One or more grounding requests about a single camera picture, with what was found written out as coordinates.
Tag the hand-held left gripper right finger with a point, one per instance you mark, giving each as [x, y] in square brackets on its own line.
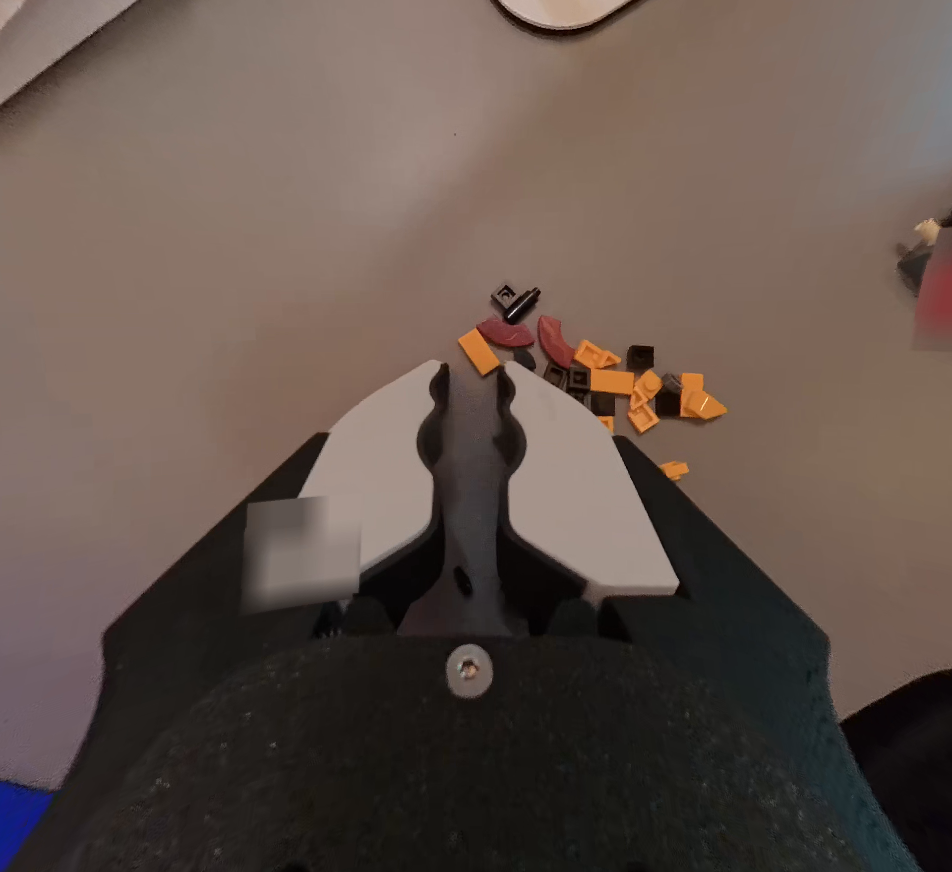
[580, 500]

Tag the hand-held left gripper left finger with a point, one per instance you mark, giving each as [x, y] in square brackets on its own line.
[379, 440]

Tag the pile of small toy bricks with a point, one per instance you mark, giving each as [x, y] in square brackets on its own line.
[610, 381]

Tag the toy brick car chassis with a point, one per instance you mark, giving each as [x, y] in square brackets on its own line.
[911, 266]

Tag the grey desk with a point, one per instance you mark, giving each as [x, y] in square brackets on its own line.
[297, 217]

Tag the black quilted pad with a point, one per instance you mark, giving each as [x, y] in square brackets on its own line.
[907, 775]

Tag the blue storage bin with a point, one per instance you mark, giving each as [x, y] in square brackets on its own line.
[22, 827]

